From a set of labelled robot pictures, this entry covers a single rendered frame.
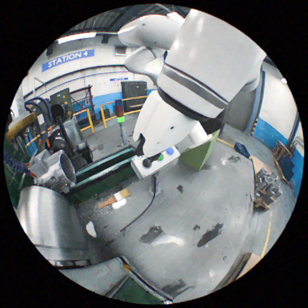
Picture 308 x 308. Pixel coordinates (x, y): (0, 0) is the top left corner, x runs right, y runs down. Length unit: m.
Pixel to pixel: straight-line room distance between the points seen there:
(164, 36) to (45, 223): 0.44
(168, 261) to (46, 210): 0.46
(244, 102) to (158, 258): 6.76
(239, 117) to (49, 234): 6.86
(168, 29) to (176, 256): 0.67
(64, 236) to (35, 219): 0.08
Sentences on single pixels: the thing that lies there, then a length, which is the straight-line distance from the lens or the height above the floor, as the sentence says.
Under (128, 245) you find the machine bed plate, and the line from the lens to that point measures 0.48.
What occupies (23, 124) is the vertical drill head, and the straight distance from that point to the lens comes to 0.46.
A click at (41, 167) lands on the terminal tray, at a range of 0.51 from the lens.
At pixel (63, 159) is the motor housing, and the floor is 1.04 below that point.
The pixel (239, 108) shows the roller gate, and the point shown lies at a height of 1.25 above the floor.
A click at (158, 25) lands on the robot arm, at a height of 1.41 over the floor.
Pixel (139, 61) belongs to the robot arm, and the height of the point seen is 1.42.
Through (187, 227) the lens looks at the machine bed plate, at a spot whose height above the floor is 0.80.
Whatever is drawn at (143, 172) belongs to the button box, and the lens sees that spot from 0.27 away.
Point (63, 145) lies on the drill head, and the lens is 0.69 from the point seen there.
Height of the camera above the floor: 1.27
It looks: 39 degrees down
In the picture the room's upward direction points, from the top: straight up
